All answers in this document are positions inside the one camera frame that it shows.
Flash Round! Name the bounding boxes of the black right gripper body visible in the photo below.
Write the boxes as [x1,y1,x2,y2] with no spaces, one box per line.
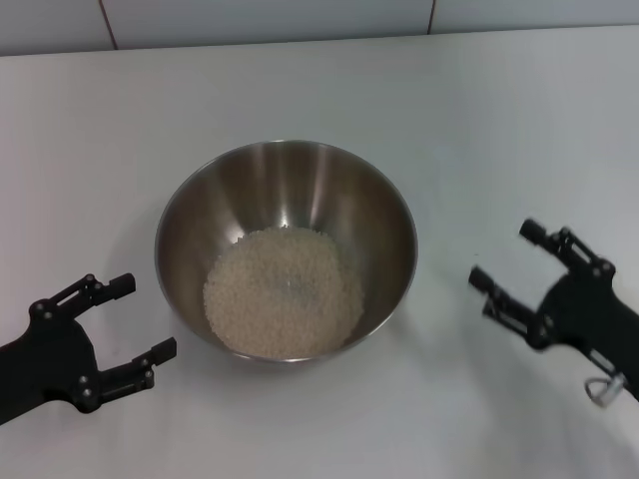
[531,258,639,403]

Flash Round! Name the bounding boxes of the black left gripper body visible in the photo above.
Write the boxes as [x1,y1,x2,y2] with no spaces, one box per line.
[0,298,101,428]

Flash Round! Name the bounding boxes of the stainless steel mixing bowl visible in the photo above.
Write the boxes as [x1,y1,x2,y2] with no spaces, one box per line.
[154,139,418,363]

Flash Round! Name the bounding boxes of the white rice grains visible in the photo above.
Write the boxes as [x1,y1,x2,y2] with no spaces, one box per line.
[202,227,364,359]

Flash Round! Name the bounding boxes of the right arm cable with connector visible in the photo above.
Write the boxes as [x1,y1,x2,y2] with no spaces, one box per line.
[583,348,629,409]

